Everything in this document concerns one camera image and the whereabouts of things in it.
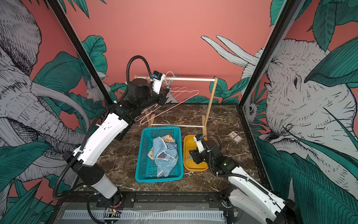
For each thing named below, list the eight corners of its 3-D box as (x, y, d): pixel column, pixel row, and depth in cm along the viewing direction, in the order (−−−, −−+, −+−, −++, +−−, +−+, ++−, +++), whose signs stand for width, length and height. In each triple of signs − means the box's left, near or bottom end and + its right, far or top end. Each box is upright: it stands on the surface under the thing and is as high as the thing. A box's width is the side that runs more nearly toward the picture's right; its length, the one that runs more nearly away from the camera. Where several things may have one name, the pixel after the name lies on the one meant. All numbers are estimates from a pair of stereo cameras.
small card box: (236, 144, 99) (237, 142, 97) (228, 135, 104) (228, 133, 102) (242, 140, 101) (243, 138, 99) (233, 131, 106) (234, 130, 104)
